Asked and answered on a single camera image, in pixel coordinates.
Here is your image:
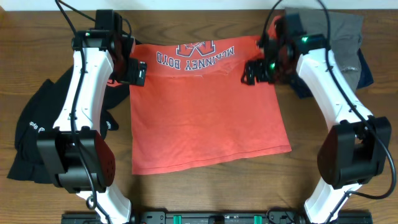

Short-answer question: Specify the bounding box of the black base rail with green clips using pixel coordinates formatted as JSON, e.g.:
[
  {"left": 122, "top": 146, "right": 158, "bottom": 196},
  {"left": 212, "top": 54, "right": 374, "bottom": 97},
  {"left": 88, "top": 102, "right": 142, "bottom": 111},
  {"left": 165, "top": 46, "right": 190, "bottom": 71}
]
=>
[{"left": 60, "top": 210, "right": 373, "bottom": 224}]

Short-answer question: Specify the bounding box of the black garment with white logo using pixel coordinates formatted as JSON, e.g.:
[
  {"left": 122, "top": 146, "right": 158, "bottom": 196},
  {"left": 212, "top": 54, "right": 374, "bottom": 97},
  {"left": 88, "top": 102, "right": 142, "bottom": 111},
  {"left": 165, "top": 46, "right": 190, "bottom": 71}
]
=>
[{"left": 7, "top": 67, "right": 129, "bottom": 184}]

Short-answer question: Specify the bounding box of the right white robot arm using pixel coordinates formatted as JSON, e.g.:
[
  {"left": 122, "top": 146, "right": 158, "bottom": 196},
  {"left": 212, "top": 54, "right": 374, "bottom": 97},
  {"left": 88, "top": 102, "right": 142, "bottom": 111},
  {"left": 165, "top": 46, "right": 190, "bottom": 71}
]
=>
[{"left": 241, "top": 14, "right": 393, "bottom": 223}]

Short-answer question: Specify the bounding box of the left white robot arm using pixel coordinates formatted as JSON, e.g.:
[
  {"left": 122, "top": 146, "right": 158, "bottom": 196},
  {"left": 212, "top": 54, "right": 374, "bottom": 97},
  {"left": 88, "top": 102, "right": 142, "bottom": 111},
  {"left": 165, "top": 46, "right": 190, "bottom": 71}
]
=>
[{"left": 37, "top": 30, "right": 146, "bottom": 223}]

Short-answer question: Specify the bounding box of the navy blue folded garment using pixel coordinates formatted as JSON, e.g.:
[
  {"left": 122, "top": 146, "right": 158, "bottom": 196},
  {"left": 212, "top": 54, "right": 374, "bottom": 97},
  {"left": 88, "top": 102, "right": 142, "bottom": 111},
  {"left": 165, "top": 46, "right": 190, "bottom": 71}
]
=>
[{"left": 289, "top": 49, "right": 374, "bottom": 99}]

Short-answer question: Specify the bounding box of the grey folded t-shirt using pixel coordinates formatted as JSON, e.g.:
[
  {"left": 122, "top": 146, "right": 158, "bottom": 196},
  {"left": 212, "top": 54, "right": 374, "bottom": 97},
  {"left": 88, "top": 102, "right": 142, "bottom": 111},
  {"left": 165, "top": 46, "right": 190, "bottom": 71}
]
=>
[{"left": 285, "top": 7, "right": 363, "bottom": 91}]

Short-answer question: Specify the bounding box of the red orange printed t-shirt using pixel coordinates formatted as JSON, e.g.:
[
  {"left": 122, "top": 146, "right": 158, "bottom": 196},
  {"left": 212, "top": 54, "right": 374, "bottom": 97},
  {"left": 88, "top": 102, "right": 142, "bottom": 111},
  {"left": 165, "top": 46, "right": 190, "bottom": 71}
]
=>
[{"left": 107, "top": 15, "right": 292, "bottom": 175}]

